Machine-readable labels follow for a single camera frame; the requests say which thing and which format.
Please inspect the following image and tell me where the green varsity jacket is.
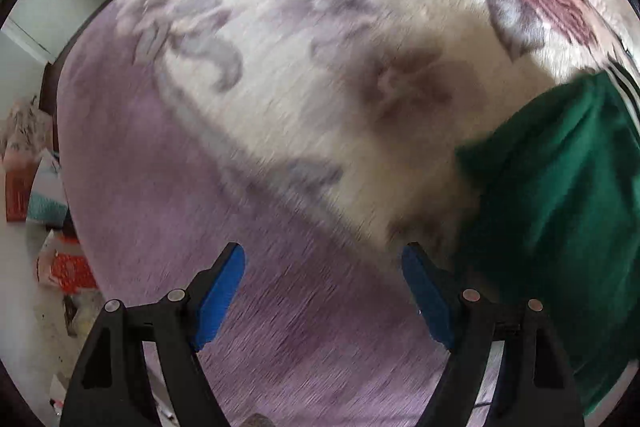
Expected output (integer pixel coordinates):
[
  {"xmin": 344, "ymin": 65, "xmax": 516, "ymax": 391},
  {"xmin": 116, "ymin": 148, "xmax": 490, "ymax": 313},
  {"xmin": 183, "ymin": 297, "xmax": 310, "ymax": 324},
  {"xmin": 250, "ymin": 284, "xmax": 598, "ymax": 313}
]
[{"xmin": 454, "ymin": 63, "xmax": 640, "ymax": 419}]

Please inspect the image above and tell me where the teal white package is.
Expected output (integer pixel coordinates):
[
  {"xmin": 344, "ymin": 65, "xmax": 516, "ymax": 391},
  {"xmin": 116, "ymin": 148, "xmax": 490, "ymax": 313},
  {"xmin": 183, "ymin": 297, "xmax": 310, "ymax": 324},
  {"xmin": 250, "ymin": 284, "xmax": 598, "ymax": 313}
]
[{"xmin": 27, "ymin": 152, "xmax": 69, "ymax": 228}]

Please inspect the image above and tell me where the red patterned box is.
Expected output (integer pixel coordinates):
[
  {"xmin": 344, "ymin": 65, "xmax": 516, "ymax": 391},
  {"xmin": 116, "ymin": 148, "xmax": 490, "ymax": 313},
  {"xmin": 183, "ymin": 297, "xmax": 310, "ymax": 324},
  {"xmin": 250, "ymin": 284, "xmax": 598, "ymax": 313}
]
[{"xmin": 37, "ymin": 232, "xmax": 99, "ymax": 297}]

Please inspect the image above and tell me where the pink floral bag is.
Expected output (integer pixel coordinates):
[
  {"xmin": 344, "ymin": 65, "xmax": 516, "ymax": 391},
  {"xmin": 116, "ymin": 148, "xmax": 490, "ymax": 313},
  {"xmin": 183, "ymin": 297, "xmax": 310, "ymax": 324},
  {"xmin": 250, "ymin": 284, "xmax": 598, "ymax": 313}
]
[{"xmin": 0, "ymin": 99, "xmax": 55, "ymax": 158}]

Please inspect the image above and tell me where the red cardboard box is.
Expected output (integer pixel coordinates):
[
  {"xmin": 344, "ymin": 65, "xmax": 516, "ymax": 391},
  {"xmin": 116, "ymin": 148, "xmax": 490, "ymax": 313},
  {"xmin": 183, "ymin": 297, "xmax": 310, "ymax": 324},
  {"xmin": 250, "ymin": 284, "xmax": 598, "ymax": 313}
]
[{"xmin": 5, "ymin": 152, "xmax": 40, "ymax": 223}]

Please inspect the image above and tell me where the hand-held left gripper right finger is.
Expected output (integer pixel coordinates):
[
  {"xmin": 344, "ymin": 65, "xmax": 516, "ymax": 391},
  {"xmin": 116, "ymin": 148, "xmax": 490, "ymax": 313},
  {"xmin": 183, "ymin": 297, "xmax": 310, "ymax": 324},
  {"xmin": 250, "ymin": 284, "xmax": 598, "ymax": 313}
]
[{"xmin": 401, "ymin": 242, "xmax": 586, "ymax": 427}]

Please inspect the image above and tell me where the floral bed blanket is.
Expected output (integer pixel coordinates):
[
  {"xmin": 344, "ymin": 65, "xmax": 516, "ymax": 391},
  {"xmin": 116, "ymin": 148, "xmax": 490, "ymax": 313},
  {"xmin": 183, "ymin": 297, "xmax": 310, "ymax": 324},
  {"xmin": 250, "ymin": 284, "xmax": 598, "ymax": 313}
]
[{"xmin": 55, "ymin": 0, "xmax": 640, "ymax": 427}]

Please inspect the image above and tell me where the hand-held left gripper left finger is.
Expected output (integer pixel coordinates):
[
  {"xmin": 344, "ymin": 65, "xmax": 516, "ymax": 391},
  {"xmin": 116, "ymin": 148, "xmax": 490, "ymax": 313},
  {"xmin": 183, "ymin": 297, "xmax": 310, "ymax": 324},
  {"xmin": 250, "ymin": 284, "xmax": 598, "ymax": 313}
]
[{"xmin": 60, "ymin": 242, "xmax": 246, "ymax": 427}]

